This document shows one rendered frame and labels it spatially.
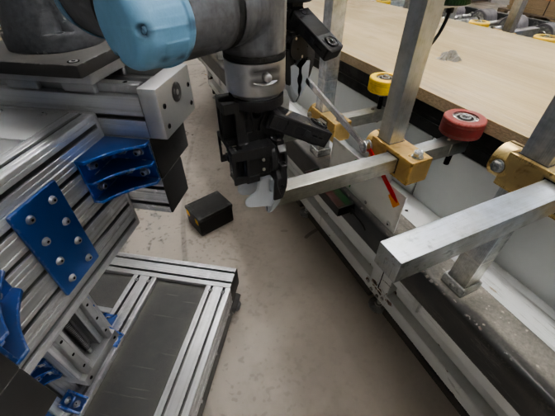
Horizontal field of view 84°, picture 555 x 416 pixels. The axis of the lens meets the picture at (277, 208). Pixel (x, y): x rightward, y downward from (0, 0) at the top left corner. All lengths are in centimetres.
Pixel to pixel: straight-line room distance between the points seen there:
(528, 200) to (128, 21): 42
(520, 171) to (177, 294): 104
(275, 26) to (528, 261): 67
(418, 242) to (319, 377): 99
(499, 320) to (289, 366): 80
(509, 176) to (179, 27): 42
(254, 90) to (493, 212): 29
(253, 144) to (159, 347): 83
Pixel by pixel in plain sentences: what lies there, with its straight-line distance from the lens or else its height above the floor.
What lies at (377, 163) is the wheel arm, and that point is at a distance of 61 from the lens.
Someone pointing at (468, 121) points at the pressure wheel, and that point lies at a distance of 73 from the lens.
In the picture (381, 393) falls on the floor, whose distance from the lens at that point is 129.
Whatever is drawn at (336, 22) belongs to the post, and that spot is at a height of 104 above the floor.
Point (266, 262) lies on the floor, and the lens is 151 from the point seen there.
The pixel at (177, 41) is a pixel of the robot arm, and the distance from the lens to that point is 30.
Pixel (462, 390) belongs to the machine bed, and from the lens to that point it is 120.
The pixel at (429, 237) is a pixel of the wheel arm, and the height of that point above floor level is 96.
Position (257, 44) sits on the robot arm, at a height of 109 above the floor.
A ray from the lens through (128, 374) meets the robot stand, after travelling 112.
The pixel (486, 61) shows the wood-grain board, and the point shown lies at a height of 90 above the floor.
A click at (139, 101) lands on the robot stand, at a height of 97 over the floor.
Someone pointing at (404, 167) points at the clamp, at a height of 85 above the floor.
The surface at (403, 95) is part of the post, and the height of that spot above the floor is 97.
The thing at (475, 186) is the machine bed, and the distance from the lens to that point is 83.
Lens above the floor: 118
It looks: 41 degrees down
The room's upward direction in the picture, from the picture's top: straight up
